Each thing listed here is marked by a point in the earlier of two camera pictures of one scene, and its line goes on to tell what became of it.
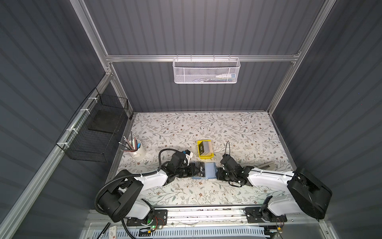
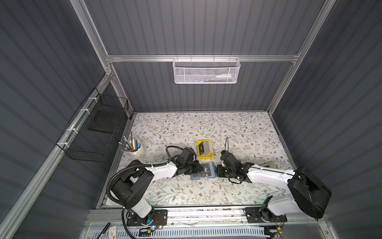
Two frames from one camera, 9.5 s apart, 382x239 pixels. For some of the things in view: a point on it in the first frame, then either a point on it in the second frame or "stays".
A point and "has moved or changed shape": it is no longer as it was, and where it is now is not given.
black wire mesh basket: (93, 133) stays
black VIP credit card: (201, 169) has moved or changed shape
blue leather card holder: (211, 171) stays
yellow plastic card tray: (205, 149) stays
